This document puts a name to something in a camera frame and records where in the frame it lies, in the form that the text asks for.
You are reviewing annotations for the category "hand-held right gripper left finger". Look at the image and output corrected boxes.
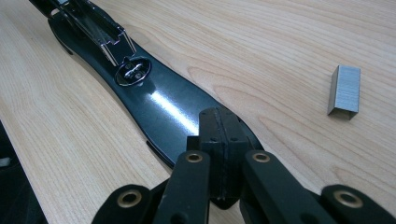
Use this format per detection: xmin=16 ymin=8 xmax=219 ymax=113
xmin=186 ymin=106 xmax=226 ymax=201

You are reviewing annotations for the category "silver staple strip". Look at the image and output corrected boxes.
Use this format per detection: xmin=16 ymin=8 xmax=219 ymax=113
xmin=326 ymin=64 xmax=361 ymax=121

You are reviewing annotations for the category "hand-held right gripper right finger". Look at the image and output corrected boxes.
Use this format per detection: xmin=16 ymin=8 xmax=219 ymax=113
xmin=219 ymin=107 xmax=250 ymax=201

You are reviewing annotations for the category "black stapler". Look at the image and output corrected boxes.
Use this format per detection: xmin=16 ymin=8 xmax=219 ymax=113
xmin=29 ymin=0 xmax=265 ymax=210

